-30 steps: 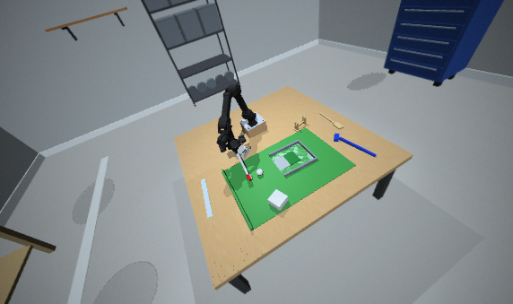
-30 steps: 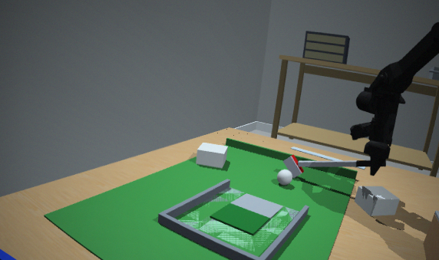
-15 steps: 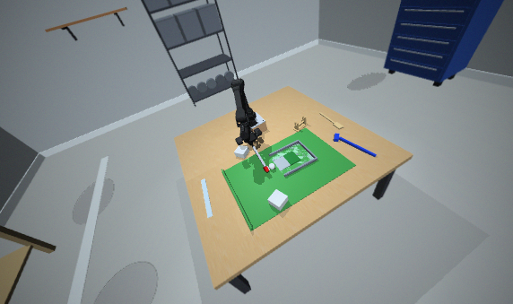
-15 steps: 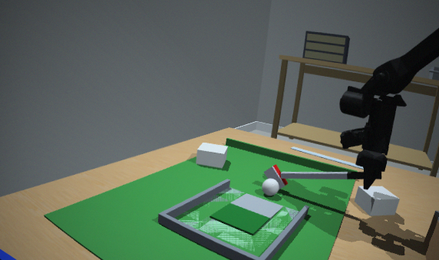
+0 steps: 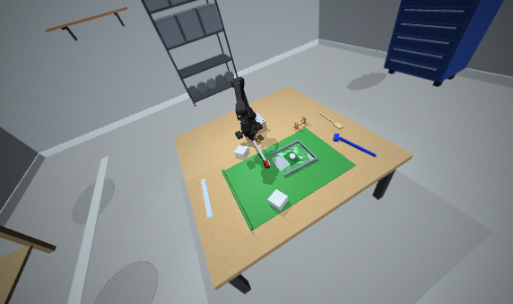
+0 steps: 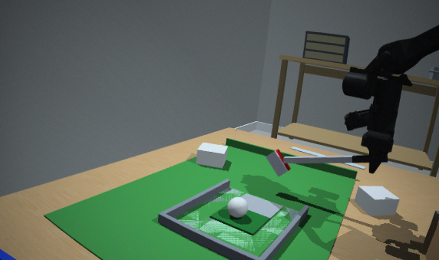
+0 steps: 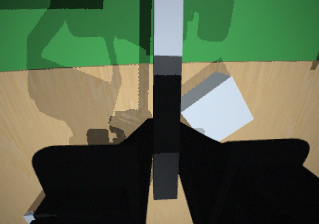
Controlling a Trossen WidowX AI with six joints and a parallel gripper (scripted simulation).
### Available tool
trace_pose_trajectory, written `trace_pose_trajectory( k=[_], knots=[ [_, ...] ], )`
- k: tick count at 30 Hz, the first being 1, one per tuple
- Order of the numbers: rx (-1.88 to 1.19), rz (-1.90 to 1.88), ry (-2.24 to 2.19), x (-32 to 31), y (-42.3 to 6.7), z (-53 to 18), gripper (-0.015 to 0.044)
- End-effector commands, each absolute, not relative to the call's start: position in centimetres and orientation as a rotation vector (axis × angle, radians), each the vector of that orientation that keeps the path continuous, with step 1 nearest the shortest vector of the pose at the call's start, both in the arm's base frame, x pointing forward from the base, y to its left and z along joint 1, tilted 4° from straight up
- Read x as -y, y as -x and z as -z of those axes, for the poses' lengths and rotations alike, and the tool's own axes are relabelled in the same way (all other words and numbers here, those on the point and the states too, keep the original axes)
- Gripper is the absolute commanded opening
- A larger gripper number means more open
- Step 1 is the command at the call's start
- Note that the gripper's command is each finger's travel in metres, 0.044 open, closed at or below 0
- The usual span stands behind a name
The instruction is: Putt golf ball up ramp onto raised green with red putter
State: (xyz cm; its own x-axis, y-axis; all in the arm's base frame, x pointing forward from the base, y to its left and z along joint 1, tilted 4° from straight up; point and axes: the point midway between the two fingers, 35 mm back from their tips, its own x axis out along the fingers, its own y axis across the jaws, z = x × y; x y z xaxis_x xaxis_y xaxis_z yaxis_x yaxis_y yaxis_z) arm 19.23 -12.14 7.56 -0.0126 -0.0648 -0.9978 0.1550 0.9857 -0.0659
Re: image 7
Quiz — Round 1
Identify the white cube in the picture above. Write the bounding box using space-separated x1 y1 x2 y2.
181 72 254 142

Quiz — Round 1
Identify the green putting mat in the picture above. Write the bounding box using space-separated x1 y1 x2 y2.
0 0 319 71

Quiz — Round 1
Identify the grey putter with red face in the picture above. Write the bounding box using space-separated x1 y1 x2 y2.
153 0 183 200

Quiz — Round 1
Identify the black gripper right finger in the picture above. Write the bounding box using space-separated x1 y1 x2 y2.
179 122 310 224

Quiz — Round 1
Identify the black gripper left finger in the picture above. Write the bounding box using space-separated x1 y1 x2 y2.
31 118 153 224

